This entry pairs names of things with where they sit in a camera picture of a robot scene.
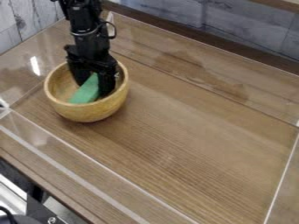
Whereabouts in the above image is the green rectangular block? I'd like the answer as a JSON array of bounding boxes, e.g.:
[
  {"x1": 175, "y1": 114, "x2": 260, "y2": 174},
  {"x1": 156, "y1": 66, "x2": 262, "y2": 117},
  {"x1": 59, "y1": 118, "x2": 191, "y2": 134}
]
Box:
[{"x1": 70, "y1": 73, "x2": 99, "y2": 104}]

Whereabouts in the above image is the black metal bracket with bolt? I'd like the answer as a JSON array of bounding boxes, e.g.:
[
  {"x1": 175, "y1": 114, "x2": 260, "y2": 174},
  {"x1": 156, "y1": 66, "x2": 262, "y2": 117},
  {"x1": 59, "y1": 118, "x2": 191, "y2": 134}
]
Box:
[{"x1": 25, "y1": 195, "x2": 59, "y2": 224}]

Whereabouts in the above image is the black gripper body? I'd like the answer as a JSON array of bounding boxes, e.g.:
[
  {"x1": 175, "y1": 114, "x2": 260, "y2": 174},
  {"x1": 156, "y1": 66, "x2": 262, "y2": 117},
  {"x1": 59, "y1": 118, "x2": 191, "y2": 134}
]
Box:
[{"x1": 64, "y1": 25, "x2": 118, "y2": 74}]

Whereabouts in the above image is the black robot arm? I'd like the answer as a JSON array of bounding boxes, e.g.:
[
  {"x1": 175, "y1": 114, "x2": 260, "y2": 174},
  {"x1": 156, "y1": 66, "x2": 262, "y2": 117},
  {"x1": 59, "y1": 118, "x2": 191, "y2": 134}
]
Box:
[{"x1": 51, "y1": 0, "x2": 118, "y2": 97}]

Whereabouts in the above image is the black cable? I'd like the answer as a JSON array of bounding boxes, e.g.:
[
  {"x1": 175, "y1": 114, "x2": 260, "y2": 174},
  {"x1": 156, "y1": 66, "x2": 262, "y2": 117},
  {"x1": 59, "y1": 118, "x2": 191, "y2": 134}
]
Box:
[{"x1": 0, "y1": 206, "x2": 21, "y2": 224}]

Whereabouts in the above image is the clear acrylic corner bracket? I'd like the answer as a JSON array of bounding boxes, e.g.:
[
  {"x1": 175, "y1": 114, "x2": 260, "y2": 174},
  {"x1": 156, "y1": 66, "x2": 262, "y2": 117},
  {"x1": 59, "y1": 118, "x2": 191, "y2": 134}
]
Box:
[{"x1": 107, "y1": 11, "x2": 115, "y2": 36}]

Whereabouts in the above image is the wooden bowl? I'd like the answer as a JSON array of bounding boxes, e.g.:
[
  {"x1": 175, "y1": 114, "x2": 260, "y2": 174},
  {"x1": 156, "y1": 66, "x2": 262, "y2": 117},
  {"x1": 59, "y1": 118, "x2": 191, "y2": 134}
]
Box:
[{"x1": 43, "y1": 62, "x2": 128, "y2": 123}]

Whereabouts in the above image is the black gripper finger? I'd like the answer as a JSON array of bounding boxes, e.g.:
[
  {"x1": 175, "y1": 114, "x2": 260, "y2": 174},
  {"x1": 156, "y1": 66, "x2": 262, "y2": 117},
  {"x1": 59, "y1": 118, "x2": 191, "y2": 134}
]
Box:
[
  {"x1": 70, "y1": 64, "x2": 91, "y2": 86},
  {"x1": 98, "y1": 69, "x2": 116, "y2": 96}
]

